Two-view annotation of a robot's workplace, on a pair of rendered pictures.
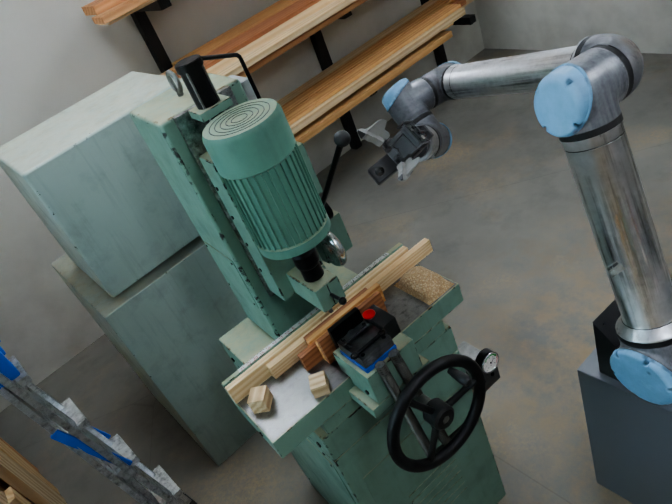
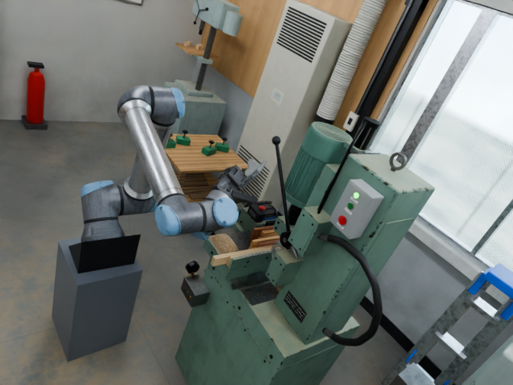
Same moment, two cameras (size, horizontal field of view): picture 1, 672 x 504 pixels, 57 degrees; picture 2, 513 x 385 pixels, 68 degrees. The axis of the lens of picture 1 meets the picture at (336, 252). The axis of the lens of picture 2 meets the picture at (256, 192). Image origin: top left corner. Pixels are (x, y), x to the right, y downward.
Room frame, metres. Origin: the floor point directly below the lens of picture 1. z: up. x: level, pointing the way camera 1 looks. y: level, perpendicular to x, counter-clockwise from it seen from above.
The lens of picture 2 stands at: (2.47, -0.60, 1.92)
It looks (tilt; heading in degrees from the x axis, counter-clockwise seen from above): 29 degrees down; 159
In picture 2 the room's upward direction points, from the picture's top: 21 degrees clockwise
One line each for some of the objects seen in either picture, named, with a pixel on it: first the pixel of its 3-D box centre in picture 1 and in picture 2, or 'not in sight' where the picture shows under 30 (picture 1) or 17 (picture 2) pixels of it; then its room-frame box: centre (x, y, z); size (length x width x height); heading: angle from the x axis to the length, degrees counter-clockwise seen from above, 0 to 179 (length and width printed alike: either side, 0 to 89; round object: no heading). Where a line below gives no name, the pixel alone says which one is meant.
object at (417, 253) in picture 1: (354, 304); (266, 250); (1.25, 0.01, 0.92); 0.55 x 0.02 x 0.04; 114
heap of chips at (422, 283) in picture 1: (421, 279); (226, 242); (1.23, -0.17, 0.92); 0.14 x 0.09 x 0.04; 24
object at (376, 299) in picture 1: (353, 327); (268, 233); (1.14, 0.03, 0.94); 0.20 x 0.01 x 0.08; 114
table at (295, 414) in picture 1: (361, 355); (264, 240); (1.11, 0.05, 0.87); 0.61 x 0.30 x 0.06; 114
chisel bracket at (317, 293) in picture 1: (316, 286); (288, 233); (1.24, 0.08, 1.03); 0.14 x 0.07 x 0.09; 24
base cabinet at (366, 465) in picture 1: (372, 428); (253, 348); (1.33, 0.12, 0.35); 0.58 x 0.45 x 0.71; 24
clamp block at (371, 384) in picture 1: (377, 358); (258, 221); (1.04, 0.01, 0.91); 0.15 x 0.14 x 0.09; 114
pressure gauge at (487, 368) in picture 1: (486, 362); (192, 269); (1.13, -0.25, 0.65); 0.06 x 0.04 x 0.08; 114
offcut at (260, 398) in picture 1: (260, 399); not in sight; (1.06, 0.30, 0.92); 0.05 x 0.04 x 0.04; 161
